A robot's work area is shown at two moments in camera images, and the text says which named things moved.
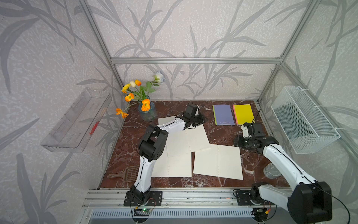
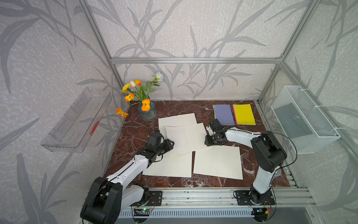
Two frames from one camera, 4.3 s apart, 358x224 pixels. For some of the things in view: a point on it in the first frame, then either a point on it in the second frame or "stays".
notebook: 219,160 stays
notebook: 189,140 stays
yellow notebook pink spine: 243,113 stays
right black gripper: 237,142 to 207,142
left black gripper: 202,120 to 167,143
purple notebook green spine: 223,115 stays
